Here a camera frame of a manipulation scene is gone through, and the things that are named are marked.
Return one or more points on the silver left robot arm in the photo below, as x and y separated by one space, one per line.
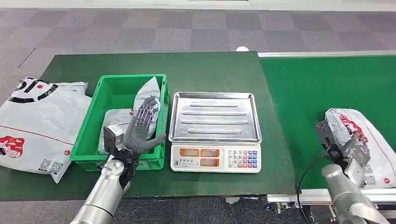
102 194

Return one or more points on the green belt conveyor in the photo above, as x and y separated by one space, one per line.
309 86

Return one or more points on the white round knob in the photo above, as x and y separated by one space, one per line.
232 200
242 48

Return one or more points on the white scale with steel tray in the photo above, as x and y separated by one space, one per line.
213 117

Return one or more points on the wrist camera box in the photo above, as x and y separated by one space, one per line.
326 136
113 136

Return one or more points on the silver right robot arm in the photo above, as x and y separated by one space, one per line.
343 191

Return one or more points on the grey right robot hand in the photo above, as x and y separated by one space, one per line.
355 154

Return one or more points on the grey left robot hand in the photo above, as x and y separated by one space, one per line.
137 139

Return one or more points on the grey parcel bag red print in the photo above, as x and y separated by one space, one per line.
148 89

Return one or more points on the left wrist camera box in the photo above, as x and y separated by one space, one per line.
113 136

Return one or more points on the green plastic crate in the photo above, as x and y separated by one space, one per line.
114 89

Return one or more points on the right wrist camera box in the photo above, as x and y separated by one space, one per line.
326 136

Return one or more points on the white parcel bag red print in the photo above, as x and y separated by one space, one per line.
380 148

